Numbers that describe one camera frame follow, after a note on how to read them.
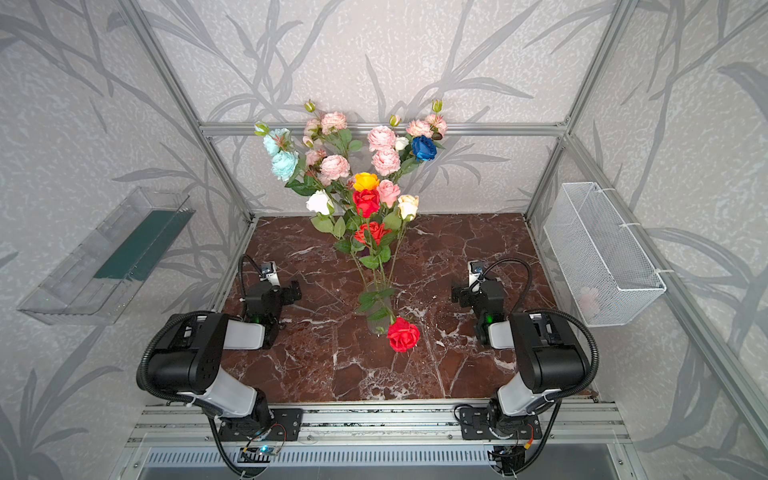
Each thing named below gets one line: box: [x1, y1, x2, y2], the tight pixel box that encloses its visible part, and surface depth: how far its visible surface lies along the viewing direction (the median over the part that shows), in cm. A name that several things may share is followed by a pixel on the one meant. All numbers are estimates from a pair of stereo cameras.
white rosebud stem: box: [306, 190, 369, 289], surface depth 65 cm
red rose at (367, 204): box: [354, 189, 381, 283], surface depth 60 cm
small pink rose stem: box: [377, 179, 401, 209], surface depth 68 cm
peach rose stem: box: [387, 194, 419, 283], surface depth 65 cm
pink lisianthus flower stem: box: [406, 99, 448, 138], surface depth 82 cm
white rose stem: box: [395, 137, 409, 150], surface depth 80 cm
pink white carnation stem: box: [302, 99, 363, 155], surface depth 86 cm
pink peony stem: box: [318, 154, 351, 187], surface depth 78 cm
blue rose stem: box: [411, 135, 437, 162], surface depth 78 cm
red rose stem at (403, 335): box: [387, 312, 421, 353], surface depth 52 cm
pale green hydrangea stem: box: [254, 121, 299, 182], surface depth 71 cm
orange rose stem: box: [353, 172, 380, 191], surface depth 71 cm
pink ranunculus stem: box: [367, 114, 402, 176], surface depth 77 cm
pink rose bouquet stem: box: [302, 119, 328, 169], surface depth 88 cm
